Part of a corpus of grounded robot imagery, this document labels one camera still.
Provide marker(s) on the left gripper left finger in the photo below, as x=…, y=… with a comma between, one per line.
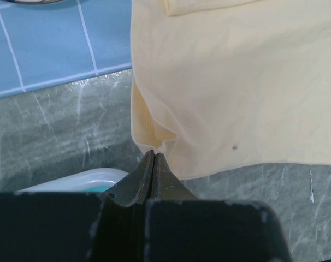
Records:
x=135, y=185

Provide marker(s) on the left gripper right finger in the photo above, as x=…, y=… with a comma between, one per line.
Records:
x=165, y=185

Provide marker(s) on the cream yellow t shirt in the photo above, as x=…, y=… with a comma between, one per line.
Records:
x=219, y=85

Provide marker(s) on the blue checked placemat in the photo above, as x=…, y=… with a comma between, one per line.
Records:
x=43, y=45

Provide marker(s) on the white plastic basket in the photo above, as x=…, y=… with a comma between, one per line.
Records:
x=80, y=181

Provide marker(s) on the striped white plate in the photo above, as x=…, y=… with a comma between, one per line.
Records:
x=32, y=2

